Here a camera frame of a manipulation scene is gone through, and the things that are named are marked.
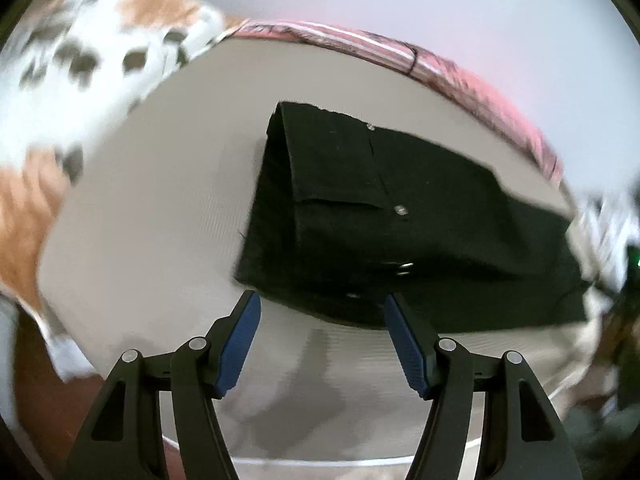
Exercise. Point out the grey textured mattress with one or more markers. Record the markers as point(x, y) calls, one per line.
point(143, 251)

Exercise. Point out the black pants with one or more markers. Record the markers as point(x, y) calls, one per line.
point(346, 213)

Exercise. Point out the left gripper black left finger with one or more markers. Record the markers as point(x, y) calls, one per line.
point(121, 437)

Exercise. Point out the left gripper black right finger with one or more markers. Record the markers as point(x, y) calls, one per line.
point(522, 436)

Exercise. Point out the white patterned cloth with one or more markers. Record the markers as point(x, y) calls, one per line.
point(604, 237)

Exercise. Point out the floral white orange pillow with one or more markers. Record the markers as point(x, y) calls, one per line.
point(70, 74)

